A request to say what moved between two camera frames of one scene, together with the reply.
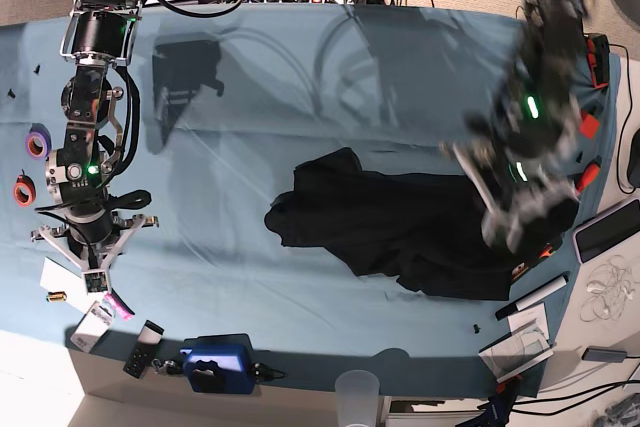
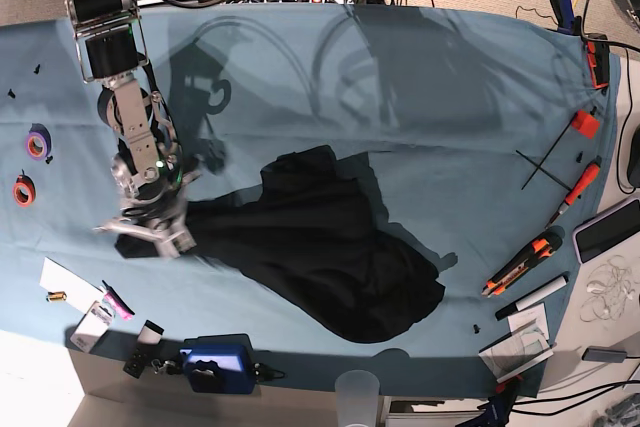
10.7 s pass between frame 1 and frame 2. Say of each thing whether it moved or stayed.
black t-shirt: moved
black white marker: stayed
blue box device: stayed
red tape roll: stayed
